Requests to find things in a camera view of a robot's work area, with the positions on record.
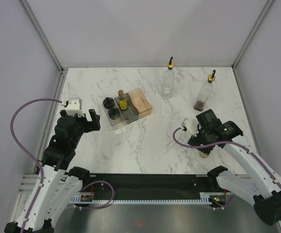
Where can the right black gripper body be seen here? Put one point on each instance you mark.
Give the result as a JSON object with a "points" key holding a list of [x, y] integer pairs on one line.
{"points": [[202, 137]]}

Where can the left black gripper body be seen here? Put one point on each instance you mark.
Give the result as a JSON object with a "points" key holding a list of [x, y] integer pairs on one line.
{"points": [[83, 125]]}

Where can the black cap shaker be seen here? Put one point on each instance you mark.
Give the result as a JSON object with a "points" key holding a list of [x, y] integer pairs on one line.
{"points": [[114, 113], [108, 103]]}

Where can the yellow label bottle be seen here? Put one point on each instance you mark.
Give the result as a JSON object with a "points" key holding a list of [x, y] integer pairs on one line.
{"points": [[122, 100], [204, 154]]}

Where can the clear square oil bottle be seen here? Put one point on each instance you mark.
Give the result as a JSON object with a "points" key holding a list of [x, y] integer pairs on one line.
{"points": [[168, 79]]}

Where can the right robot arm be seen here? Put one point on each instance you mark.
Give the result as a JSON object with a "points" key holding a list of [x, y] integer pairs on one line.
{"points": [[263, 191]]}

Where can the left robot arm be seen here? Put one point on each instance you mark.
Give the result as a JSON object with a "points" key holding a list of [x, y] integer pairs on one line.
{"points": [[55, 186]]}

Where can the clear plastic bin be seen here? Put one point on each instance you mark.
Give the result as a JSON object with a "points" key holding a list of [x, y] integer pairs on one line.
{"points": [[115, 123]]}

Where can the grey plastic bin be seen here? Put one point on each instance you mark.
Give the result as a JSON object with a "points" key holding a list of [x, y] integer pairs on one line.
{"points": [[131, 113]]}

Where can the dark sauce glass bottle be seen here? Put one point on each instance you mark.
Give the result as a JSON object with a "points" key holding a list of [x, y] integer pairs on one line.
{"points": [[205, 92]]}

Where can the orange plastic bin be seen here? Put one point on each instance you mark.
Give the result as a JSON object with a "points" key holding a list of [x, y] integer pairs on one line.
{"points": [[139, 101]]}

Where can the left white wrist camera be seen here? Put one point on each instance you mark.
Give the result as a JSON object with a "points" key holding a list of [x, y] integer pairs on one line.
{"points": [[73, 107]]}

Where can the white cable duct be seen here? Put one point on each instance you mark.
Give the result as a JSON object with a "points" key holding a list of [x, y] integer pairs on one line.
{"points": [[203, 199]]}

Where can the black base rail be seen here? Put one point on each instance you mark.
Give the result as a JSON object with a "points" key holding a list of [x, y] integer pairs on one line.
{"points": [[150, 186]]}

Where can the left aluminium frame post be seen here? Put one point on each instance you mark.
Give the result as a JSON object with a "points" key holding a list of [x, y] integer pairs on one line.
{"points": [[32, 18]]}

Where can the aluminium frame post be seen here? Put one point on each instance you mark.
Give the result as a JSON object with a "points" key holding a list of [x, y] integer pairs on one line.
{"points": [[32, 18], [261, 17]]}

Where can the right aluminium frame post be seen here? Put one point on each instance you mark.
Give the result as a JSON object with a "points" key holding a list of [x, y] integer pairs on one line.
{"points": [[261, 17]]}

